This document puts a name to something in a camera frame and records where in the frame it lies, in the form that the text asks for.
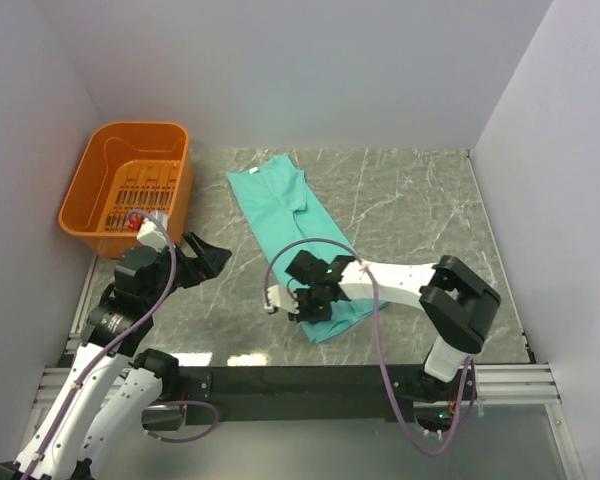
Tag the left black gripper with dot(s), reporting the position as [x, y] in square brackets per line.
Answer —
[208, 263]

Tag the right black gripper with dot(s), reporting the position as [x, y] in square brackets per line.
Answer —
[304, 314]

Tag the teal t shirt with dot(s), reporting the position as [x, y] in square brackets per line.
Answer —
[280, 209]

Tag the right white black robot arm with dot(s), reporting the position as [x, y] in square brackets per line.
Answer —
[458, 302]

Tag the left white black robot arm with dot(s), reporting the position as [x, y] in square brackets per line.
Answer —
[111, 382]

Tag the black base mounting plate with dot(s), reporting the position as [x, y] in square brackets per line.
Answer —
[286, 393]

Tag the orange plastic basket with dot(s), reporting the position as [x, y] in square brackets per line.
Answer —
[126, 166]

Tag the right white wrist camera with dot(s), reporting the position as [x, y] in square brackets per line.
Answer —
[278, 297]

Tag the aluminium frame rail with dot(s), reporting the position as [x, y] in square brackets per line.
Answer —
[509, 385]

